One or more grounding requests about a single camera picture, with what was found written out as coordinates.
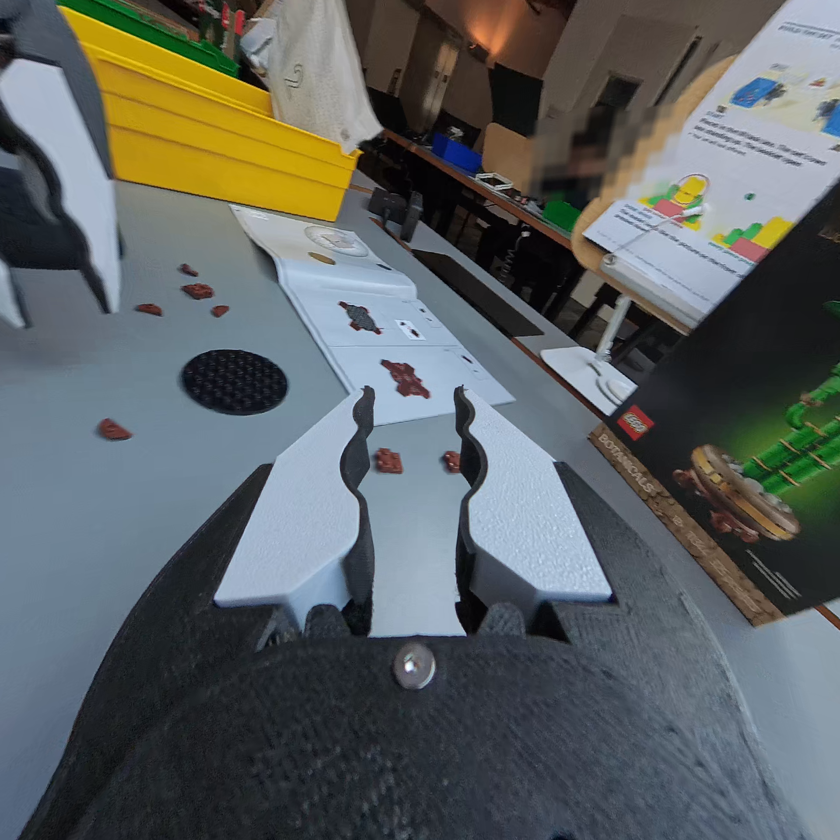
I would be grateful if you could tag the white instruction booklet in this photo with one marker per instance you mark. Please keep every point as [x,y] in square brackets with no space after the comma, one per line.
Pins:
[308,275]

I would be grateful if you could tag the black power adapter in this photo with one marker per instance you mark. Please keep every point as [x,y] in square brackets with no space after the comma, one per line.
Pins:
[386,205]

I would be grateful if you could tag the printed instruction sheet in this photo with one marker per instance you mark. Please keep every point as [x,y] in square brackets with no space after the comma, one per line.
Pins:
[722,164]

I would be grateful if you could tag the yellow plastic bin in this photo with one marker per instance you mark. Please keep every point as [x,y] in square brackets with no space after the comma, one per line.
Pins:
[229,164]

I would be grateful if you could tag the round wooden board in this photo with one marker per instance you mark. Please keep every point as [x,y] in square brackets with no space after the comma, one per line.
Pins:
[581,246]

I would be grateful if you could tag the white board stand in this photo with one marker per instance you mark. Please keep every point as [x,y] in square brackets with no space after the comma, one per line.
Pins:
[590,374]

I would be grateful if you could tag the white frame model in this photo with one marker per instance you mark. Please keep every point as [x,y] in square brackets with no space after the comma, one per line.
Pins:
[497,174]

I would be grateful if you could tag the black toy set box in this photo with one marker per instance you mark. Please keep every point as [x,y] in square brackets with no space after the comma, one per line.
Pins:
[722,394]

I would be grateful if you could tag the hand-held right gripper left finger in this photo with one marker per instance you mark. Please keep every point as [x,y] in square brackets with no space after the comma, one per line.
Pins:
[295,525]

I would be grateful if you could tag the green plastic bin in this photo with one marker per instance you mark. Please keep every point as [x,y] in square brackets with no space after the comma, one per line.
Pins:
[164,33]
[561,216]

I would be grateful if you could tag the grey desk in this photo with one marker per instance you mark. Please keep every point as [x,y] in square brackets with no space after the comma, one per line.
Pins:
[426,152]
[438,239]
[164,492]

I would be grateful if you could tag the black round studded plate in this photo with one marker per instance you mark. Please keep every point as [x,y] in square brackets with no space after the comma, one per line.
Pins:
[234,382]

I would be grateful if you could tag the pale numbered paper bag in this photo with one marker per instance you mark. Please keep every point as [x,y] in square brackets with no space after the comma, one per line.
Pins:
[315,79]

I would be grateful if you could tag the light wooden chair back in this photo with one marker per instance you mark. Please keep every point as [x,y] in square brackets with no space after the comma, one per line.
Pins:
[505,154]

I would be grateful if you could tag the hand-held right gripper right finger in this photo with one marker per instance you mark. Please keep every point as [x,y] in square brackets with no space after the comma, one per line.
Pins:
[538,525]

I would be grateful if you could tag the blue plastic bin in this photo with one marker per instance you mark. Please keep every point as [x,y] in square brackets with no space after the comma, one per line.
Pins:
[456,154]

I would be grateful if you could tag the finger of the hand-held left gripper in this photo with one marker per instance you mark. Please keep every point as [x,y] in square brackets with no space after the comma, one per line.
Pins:
[72,164]
[8,295]

